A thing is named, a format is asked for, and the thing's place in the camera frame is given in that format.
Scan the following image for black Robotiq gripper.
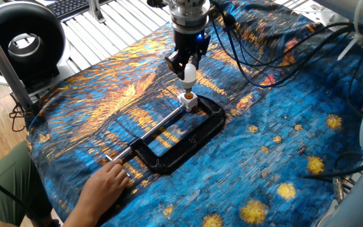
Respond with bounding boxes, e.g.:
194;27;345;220
165;28;212;80

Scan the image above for white light bulb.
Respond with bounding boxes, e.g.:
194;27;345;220
181;62;198;92

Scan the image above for white lamp socket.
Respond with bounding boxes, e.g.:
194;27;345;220
177;91;199;113

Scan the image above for black C-clamp with silver screw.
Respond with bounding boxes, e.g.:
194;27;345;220
105;95;228;177

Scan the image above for person's right hand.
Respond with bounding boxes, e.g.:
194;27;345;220
74;159;130;219

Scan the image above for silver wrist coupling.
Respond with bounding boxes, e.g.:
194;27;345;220
168;0;212;34

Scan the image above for black round knob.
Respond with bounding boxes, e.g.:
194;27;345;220
146;0;171;9

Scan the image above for starry night painting tablecloth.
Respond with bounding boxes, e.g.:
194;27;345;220
25;0;363;227

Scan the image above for black keyboard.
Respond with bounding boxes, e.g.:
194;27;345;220
45;0;113;20

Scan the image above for silver metal plug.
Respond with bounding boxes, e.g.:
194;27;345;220
332;176;345;202

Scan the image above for green trousers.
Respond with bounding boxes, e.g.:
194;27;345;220
0;140;53;227

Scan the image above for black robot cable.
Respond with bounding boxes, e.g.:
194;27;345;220
209;0;363;89

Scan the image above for aluminium bracket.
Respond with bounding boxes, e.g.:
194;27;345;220
86;0;107;23

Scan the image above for black wire tangle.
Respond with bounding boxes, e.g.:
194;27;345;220
8;94;28;133

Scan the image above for aluminium frame post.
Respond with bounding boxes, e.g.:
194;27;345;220
0;14;34;113

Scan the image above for thick black cable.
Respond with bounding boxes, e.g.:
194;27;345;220
301;151;363;182

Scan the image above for thin black cable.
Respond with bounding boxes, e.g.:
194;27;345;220
0;166;43;227

